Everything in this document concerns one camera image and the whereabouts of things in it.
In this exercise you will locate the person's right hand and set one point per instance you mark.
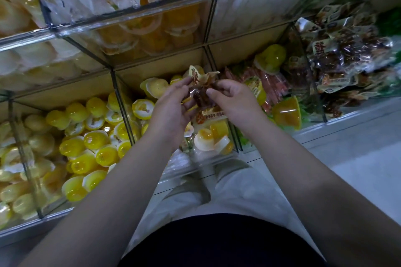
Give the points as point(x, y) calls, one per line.
point(241, 106)

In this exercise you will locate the person's left hand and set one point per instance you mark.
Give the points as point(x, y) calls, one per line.
point(168, 116)

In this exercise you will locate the jelly cup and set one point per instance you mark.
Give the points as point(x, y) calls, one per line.
point(203, 98)

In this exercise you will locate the pile of pastel jelly cups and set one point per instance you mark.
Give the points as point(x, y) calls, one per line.
point(213, 138)

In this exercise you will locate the pile of yellow jelly cups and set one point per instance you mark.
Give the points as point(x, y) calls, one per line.
point(88, 145)

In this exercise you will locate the pile of brown snack packets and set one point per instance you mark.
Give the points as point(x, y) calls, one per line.
point(344, 57)

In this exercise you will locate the pile of pale yellow jelly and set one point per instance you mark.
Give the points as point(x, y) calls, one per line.
point(25, 157)

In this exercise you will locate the pile of orange-lid jelly cups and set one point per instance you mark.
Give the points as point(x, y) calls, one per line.
point(25, 44)

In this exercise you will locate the person's right forearm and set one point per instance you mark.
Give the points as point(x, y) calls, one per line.
point(332, 201)

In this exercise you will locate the person's left forearm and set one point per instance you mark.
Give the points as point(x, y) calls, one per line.
point(100, 213)

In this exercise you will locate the light shoe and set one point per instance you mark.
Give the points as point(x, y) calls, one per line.
point(185, 187)
point(232, 168)

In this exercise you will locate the light grey shorts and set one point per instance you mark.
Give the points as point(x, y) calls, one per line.
point(238, 198)

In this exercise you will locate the black shirt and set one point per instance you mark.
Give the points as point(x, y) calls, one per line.
point(222, 245)

